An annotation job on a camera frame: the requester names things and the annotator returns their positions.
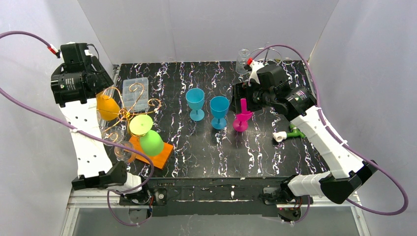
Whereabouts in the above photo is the upright blue wine glass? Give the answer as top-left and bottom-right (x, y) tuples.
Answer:
(186, 88), (205, 121)

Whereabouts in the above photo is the silver wire glass rack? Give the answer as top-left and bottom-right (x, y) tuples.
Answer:
(249, 42), (293, 69)

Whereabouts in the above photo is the clear wine glass front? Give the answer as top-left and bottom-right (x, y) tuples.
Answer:
(114, 141), (135, 163)

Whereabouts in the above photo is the clear glass rear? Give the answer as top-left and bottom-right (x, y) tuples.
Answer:
(235, 48), (250, 75)

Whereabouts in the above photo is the gold wire rack wooden base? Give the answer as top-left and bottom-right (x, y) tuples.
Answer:
(101, 83), (174, 170)

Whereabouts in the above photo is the pink wine glass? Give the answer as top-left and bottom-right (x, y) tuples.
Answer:
(233, 98), (253, 132)

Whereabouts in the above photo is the orange wine glass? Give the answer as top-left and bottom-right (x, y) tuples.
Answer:
(96, 92), (120, 121)

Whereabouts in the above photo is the aluminium base frame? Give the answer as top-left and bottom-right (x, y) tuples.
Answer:
(61, 185), (370, 236)

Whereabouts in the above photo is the blue wine glass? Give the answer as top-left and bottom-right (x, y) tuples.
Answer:
(209, 96), (230, 130)
(186, 88), (205, 121)

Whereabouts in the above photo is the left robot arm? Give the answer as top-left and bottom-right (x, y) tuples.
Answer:
(51, 43), (142, 194)

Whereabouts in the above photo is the green white pipe fitting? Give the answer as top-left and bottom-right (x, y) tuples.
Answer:
(272, 123), (306, 143)

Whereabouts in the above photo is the clear plastic organizer box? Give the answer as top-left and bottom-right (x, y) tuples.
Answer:
(122, 77), (149, 113)

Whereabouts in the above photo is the green wine glass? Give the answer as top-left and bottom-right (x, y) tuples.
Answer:
(128, 115), (164, 156)

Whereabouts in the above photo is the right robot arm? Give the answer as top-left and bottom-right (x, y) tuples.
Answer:
(230, 59), (377, 204)

